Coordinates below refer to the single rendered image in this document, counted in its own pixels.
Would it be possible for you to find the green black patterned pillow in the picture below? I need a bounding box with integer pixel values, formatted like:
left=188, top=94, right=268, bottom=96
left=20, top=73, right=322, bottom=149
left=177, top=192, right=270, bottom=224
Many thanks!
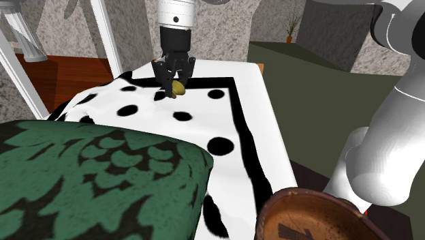
left=0, top=119, right=215, bottom=240

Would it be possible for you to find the potted plant in orange pot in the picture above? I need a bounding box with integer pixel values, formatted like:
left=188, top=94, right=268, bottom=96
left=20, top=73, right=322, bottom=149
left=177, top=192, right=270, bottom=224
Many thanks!
left=285, top=12, right=302, bottom=45

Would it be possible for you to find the small yellow rounded object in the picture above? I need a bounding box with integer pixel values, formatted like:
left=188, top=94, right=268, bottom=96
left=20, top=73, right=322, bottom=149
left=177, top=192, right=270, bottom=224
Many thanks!
left=170, top=80, right=187, bottom=98

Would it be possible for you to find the bed with black-dotted white cover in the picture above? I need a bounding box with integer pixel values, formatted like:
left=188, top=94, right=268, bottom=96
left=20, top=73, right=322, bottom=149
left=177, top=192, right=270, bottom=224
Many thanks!
left=46, top=59, right=298, bottom=240

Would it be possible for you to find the brown ceramic bowl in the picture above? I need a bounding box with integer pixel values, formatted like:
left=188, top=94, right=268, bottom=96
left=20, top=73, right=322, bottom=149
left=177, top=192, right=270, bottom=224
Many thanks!
left=253, top=187, right=391, bottom=240

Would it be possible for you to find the white fluted column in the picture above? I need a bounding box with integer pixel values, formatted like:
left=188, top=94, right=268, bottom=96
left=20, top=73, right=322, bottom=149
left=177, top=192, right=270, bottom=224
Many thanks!
left=0, top=0, right=48, bottom=63

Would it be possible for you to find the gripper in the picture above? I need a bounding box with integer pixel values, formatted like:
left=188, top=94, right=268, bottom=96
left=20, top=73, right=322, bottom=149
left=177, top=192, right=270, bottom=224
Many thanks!
left=151, top=26, right=197, bottom=99

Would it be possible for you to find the white slanted post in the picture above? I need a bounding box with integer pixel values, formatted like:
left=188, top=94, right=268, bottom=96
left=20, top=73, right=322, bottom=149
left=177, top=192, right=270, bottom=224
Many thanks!
left=89, top=0, right=125, bottom=80
left=0, top=29, right=51, bottom=121

